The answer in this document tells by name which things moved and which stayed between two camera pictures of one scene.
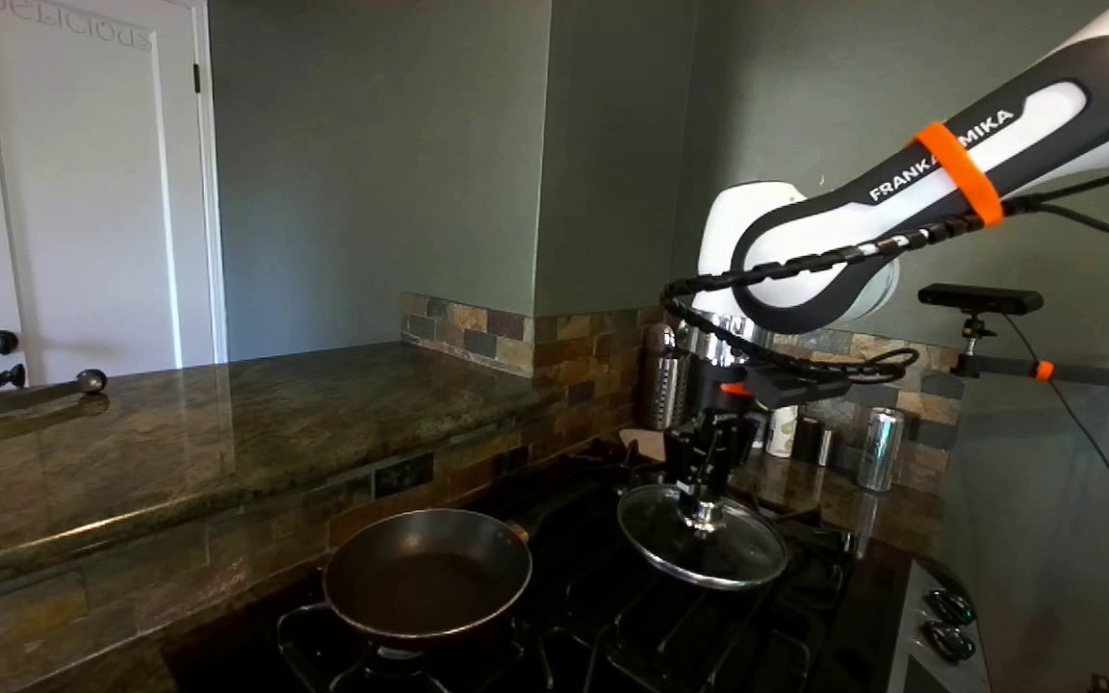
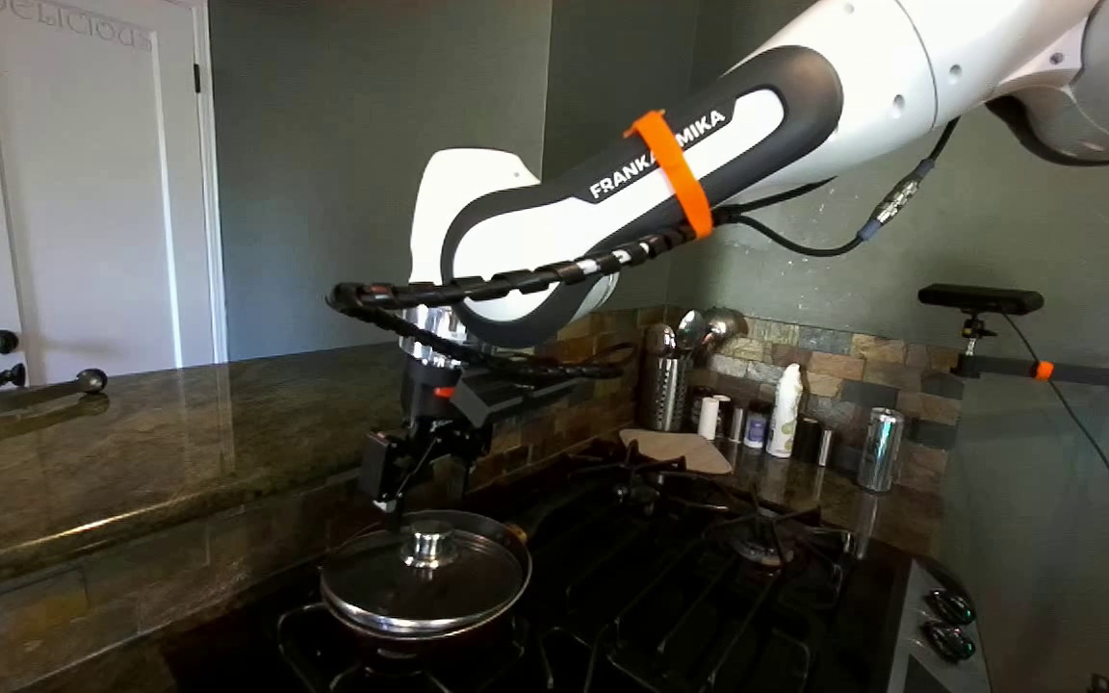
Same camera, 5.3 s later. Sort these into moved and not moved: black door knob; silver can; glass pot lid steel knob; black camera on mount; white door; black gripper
Moved: glass pot lid steel knob; black gripper
Not moved: silver can; black door knob; white door; black camera on mount
